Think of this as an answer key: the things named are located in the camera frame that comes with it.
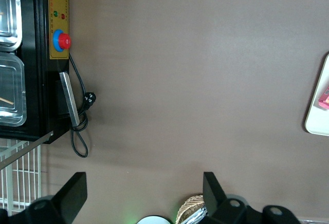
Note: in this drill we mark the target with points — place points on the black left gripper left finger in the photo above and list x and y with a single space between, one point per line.
73 198

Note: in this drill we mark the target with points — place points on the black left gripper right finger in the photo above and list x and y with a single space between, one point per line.
213 195

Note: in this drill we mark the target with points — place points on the beige plastic tray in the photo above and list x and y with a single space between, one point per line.
320 121

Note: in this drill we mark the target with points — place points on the stack of foil trays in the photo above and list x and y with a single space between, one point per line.
196 216

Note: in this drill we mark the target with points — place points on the light woven wicker basket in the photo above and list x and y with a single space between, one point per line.
187 206

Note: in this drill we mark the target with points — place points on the black sealing machine yellow panel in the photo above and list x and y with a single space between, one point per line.
38 80

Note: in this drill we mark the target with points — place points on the steel food container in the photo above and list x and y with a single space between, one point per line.
9 10
10 90

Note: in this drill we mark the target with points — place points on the pink snack pack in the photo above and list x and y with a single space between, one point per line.
325 100

